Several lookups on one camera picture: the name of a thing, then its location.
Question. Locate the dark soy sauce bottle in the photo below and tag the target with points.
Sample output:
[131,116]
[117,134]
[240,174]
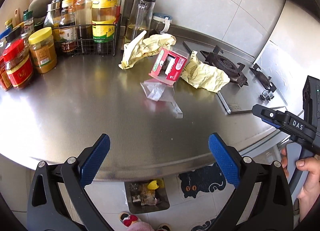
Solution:
[67,30]

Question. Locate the green label vinegar bottle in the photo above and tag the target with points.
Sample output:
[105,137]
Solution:
[103,20]

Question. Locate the green cap spice shaker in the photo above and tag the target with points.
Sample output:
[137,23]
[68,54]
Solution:
[28,21]

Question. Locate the red lid chili jar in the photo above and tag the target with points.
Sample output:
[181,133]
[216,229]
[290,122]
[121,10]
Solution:
[18,64]

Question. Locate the grey ladle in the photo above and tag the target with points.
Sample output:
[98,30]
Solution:
[39,7]

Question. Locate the black wire rack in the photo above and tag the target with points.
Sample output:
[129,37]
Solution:
[90,47]

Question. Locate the glass oil dispenser black lid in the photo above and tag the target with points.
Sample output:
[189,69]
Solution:
[140,19]

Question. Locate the small red chili jar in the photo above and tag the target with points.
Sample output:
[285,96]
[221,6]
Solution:
[4,80]

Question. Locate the yellow crumpled paper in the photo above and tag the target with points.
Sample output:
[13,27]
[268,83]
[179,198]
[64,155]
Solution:
[141,47]
[201,75]

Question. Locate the yellow foam fruit net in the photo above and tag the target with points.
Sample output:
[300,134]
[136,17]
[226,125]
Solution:
[153,185]

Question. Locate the black trash bin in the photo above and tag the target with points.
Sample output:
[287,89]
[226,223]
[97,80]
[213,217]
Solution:
[141,200]

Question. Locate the red milk carton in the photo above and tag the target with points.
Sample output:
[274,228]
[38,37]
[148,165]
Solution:
[168,65]

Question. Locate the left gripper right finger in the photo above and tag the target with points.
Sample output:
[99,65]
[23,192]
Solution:
[272,210]

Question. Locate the gold cap oil bottle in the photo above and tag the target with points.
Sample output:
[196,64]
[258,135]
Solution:
[83,19]

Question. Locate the yellow crumpled paper left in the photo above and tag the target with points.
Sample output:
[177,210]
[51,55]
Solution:
[141,47]

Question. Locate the person's right hand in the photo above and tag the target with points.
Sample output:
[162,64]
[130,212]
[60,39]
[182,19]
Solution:
[310,190]

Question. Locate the black cat floor mat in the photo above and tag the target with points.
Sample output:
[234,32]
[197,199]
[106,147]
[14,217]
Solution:
[207,180]

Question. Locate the glass jar blue lid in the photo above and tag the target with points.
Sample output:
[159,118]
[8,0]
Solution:
[160,23]

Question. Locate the steel lid glass bottle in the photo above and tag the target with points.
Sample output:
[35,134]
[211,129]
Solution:
[53,18]

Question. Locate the clear printed plastic bag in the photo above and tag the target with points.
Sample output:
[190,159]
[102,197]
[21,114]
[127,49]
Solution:
[157,91]

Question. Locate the yellow crumpled paper right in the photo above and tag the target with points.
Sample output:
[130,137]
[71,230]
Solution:
[201,75]

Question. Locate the yellow lid sauce jar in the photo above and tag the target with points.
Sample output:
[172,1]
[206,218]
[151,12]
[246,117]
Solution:
[42,49]

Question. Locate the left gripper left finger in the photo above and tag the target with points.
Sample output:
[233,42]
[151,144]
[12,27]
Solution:
[46,207]

